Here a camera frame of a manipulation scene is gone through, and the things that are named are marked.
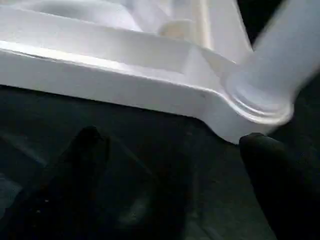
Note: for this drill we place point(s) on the white plastic table top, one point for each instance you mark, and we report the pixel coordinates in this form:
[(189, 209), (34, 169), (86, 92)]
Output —
[(125, 62)]

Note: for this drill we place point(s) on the white plastic table leg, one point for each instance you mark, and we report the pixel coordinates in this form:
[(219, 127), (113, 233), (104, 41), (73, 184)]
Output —
[(282, 50)]

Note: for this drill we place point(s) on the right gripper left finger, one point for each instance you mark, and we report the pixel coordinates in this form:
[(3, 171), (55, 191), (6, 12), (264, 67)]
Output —
[(62, 195)]

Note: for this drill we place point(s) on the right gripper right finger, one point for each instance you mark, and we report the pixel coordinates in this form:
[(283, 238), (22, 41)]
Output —
[(287, 195)]

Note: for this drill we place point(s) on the black table mat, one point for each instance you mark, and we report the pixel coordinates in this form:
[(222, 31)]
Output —
[(162, 175)]

